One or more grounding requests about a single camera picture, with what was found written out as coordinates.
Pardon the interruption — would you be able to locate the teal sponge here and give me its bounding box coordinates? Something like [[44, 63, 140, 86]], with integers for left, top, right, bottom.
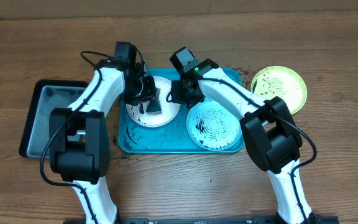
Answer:
[[146, 88, 162, 114]]

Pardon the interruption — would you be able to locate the white speckled plate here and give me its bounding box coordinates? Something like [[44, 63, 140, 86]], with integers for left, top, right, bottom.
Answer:
[[126, 76, 180, 128]]

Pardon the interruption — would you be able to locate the light blue speckled plate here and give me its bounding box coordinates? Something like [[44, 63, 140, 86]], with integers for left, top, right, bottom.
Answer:
[[186, 98, 244, 153]]

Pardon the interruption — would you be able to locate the yellow speckled plate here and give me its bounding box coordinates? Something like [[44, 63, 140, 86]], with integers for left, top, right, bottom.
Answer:
[[250, 65, 307, 114]]

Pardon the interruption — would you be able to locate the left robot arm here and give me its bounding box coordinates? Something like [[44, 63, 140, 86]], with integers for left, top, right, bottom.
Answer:
[[40, 57, 155, 223]]

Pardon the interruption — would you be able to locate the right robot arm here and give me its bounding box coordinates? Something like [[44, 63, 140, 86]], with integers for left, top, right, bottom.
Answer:
[[169, 56, 314, 223]]

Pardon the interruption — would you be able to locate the teal serving tray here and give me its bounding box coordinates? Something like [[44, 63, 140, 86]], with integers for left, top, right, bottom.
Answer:
[[117, 67, 246, 155]]

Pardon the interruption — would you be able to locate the black water tray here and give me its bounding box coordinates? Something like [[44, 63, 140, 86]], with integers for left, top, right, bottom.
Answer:
[[19, 80, 88, 159]]

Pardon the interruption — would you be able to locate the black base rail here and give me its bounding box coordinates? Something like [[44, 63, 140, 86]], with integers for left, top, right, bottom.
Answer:
[[63, 214, 340, 224]]

